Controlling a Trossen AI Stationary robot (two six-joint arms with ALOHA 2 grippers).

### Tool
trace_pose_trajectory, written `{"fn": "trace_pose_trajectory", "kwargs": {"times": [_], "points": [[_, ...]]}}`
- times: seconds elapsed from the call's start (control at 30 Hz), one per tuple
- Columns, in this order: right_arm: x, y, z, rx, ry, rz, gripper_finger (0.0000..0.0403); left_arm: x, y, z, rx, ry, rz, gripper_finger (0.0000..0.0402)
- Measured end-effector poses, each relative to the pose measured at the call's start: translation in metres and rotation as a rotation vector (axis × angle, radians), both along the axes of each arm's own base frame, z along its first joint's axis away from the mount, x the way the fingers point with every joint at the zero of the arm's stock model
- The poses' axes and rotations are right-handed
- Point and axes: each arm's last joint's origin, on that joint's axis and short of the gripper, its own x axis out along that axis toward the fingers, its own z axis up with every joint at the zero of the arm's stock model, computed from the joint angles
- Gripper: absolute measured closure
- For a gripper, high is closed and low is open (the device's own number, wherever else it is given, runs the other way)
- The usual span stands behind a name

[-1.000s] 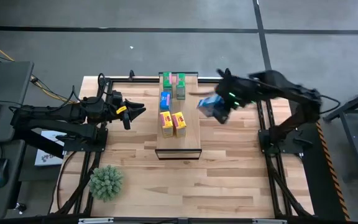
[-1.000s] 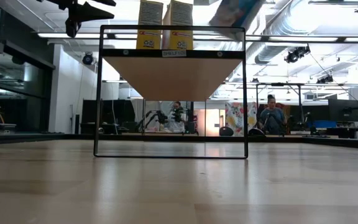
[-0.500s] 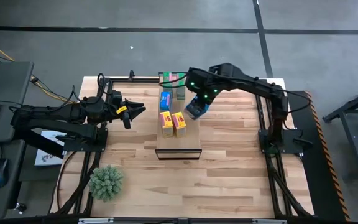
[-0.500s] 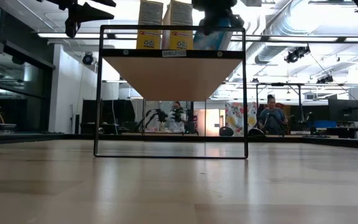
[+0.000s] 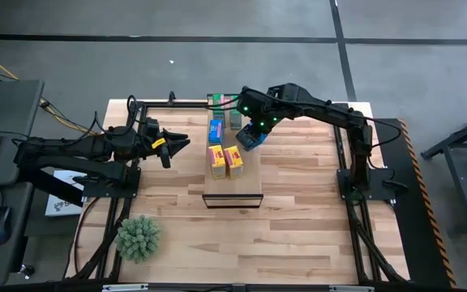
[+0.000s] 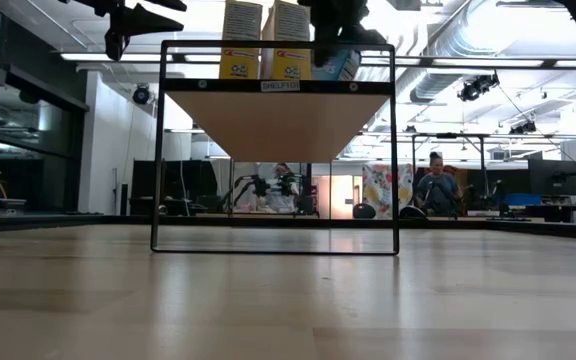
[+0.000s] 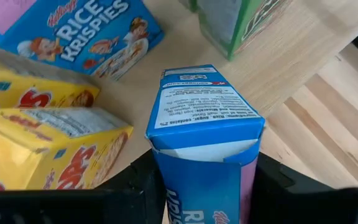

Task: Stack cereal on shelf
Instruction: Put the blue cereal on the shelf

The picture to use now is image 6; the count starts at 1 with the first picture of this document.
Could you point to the person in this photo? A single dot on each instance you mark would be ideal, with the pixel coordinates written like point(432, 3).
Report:
point(282, 200)
point(438, 187)

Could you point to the black monitor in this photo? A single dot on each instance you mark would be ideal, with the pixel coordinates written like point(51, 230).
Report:
point(553, 177)

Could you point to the black tube frame stand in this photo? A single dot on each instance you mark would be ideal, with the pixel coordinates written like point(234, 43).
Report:
point(448, 135)

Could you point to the blue bin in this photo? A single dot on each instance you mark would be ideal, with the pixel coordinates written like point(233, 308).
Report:
point(522, 200)

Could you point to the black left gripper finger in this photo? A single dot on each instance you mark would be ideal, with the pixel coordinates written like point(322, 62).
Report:
point(170, 5)
point(150, 22)

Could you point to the black aluminium table frame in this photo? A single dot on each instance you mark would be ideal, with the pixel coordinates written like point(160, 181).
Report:
point(68, 220)

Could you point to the black stage light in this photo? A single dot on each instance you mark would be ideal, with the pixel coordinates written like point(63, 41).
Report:
point(523, 127)
point(475, 87)

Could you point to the fluorescent ceiling light strip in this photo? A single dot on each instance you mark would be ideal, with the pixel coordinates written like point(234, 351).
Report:
point(113, 57)
point(468, 62)

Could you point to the silver ventilation duct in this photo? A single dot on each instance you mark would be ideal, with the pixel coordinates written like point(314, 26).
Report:
point(433, 75)

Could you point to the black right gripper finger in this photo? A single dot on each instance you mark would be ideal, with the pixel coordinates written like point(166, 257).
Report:
point(325, 45)
point(360, 36)

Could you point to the blue cereal box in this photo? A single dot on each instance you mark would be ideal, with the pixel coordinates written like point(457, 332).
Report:
point(343, 67)

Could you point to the yellow cereal box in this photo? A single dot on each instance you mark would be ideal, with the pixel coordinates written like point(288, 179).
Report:
point(240, 30)
point(288, 30)

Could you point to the black dome-shaped object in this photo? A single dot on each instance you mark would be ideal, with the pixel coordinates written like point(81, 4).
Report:
point(364, 211)
point(412, 212)

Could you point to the white floral hanging cloth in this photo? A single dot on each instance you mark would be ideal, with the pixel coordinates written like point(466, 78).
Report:
point(383, 187)

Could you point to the black spot light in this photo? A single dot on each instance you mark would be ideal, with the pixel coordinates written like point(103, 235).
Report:
point(141, 95)

